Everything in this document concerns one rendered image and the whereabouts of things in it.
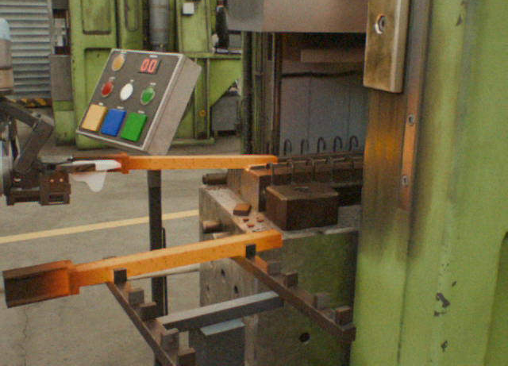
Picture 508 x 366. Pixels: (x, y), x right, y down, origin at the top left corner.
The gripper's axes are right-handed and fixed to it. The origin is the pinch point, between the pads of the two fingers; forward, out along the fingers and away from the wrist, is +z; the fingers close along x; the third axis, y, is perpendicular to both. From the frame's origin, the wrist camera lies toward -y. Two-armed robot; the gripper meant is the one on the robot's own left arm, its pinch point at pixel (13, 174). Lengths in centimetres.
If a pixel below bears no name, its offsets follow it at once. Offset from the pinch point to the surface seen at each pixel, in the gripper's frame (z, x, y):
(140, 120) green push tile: -9.4, -16.4, -30.0
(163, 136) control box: -5.1, -14.5, -36.0
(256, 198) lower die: -1, 30, -51
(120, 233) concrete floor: 93, -210, -21
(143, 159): -9.0, 27.9, -29.1
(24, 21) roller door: -30, -754, 106
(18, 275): -3, 65, -11
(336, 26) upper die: -35, 29, -67
